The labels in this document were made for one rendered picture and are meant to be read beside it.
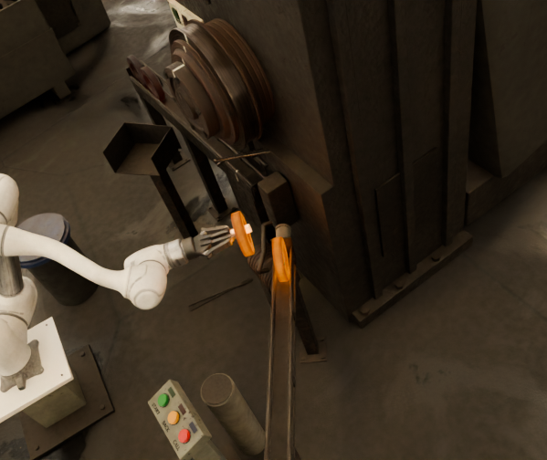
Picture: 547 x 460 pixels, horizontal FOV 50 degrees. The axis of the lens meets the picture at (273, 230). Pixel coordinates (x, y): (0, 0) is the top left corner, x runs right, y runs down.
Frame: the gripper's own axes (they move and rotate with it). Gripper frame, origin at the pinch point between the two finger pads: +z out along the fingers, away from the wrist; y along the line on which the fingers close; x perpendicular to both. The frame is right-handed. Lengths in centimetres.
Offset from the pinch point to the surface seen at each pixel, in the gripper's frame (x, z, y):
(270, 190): -5.3, 13.4, -18.8
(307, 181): 1.5, 26.8, -10.4
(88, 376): -78, -98, -15
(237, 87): 36.5, 15.3, -26.1
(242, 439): -64, -28, 43
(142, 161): -23, -40, -82
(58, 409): -69, -107, 2
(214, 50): 46, 12, -35
